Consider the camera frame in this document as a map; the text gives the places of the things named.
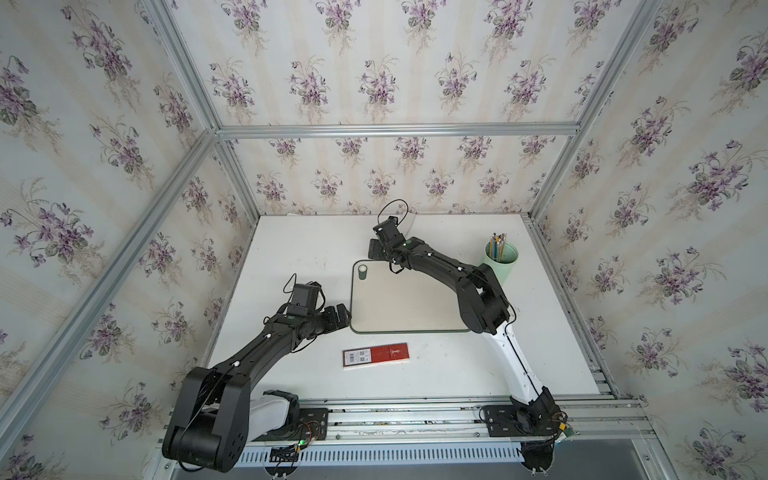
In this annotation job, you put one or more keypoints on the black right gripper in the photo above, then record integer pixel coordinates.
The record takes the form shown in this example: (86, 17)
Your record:
(373, 249)

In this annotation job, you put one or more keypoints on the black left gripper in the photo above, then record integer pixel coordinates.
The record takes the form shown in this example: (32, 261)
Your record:
(332, 323)

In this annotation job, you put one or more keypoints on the beige green-rimmed cutting board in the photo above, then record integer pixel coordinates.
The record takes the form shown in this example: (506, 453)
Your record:
(383, 302)

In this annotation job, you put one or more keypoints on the mint green pencil cup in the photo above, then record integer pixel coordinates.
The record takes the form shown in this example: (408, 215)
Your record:
(503, 269)

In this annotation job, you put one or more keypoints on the white speckled cleaver knife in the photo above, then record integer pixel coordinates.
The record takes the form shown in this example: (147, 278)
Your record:
(406, 225)

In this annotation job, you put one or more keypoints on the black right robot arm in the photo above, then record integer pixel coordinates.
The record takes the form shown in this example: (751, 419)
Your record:
(484, 309)

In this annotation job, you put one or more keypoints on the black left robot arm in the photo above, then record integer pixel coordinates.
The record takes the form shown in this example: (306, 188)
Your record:
(209, 426)

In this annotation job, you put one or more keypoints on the red flat box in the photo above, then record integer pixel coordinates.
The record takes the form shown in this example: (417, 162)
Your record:
(375, 355)

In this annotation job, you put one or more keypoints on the coloured pencils bundle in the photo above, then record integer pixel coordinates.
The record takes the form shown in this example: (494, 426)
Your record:
(496, 247)

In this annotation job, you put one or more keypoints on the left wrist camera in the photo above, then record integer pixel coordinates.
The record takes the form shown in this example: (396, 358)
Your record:
(303, 300)

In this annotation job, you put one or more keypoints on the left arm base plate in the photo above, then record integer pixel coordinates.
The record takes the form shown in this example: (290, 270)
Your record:
(310, 424)

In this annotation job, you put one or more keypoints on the aluminium mounting rail frame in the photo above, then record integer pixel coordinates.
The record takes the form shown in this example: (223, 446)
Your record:
(442, 431)

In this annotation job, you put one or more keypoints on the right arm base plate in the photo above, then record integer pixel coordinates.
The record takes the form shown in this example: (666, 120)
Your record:
(510, 421)

